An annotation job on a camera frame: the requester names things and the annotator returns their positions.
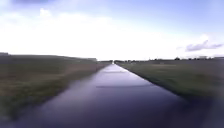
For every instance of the grass field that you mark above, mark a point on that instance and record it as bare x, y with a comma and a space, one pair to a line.
36, 80
180, 76

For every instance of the wet grey paved path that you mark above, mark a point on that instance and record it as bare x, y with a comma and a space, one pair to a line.
113, 100

